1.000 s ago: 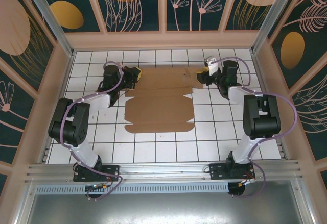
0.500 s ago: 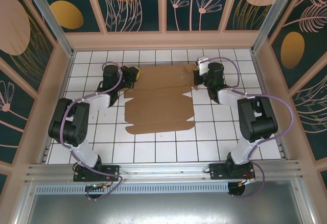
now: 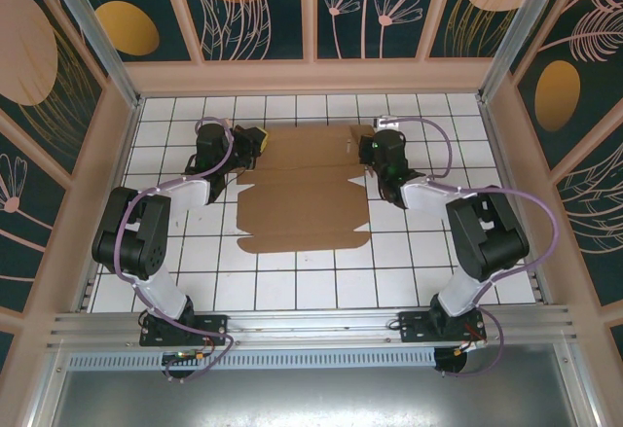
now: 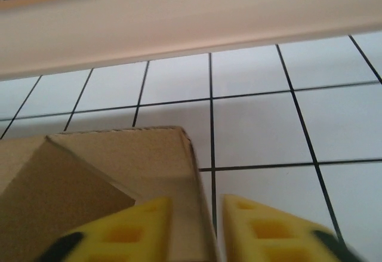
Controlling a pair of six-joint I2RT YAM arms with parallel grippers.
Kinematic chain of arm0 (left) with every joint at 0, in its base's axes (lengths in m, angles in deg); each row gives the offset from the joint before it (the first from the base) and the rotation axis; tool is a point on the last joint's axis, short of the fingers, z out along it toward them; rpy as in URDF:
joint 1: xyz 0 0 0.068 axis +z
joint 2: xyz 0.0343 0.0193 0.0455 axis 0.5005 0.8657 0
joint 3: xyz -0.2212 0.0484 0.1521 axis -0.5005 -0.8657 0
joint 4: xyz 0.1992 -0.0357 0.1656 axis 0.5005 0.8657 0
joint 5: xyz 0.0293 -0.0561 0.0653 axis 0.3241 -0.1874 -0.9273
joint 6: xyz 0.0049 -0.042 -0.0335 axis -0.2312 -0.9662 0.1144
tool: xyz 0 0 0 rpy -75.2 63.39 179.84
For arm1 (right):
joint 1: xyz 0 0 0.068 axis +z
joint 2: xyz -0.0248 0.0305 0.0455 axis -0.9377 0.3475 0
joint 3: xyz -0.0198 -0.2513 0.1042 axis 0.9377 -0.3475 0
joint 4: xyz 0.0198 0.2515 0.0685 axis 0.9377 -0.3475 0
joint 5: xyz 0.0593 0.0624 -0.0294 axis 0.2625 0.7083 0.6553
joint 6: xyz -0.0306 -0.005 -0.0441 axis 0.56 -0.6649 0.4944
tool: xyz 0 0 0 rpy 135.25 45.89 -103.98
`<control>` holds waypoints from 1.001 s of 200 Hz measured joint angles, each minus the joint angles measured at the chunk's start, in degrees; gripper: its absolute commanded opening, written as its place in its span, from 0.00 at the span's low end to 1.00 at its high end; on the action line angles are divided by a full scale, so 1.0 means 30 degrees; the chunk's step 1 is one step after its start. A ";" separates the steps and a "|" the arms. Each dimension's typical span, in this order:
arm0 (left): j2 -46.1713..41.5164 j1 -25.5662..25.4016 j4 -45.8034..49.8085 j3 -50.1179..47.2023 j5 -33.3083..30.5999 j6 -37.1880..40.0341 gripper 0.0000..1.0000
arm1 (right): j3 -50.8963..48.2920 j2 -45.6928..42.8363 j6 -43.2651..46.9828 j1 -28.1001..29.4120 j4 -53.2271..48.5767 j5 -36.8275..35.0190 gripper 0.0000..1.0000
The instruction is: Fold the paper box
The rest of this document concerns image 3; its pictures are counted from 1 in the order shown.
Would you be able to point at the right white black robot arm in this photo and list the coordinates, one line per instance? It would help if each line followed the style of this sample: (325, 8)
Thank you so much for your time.
(491, 242)

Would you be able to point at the aluminium frame post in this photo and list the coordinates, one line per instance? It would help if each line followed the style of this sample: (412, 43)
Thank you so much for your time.
(95, 33)
(517, 33)

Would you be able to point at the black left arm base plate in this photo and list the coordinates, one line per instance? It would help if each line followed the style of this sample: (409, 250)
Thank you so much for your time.
(214, 325)

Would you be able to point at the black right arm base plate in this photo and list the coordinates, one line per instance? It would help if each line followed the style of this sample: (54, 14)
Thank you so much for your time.
(411, 327)

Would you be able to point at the brown cardboard box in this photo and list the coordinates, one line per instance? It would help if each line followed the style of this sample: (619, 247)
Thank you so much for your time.
(302, 203)

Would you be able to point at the aluminium mounting rail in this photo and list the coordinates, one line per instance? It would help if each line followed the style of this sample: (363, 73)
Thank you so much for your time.
(311, 327)

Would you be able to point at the grey metal sheet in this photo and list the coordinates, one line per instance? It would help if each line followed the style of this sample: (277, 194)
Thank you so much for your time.
(311, 398)

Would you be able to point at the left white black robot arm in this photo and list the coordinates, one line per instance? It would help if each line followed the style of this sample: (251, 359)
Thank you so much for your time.
(151, 252)

